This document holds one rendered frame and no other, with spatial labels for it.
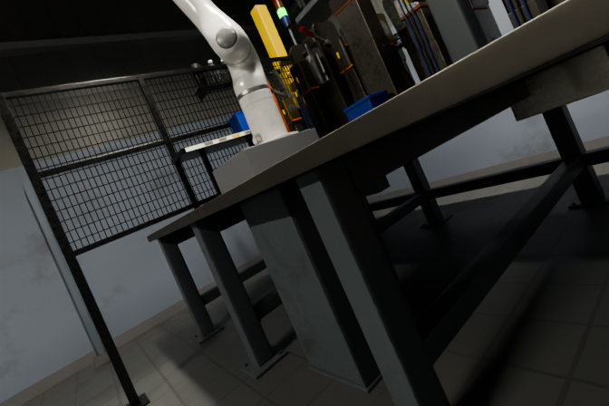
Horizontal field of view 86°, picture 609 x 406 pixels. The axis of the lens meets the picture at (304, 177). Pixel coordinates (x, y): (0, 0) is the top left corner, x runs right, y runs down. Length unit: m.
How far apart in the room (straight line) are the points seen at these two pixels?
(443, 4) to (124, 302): 3.00
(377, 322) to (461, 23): 0.72
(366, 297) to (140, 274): 2.71
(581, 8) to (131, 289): 3.18
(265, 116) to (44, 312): 2.52
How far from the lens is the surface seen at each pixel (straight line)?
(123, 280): 3.24
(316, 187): 0.66
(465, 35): 0.96
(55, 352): 3.27
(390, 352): 0.76
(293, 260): 1.06
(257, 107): 1.14
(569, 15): 0.37
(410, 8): 1.21
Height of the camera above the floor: 0.66
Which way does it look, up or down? level
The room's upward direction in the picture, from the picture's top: 24 degrees counter-clockwise
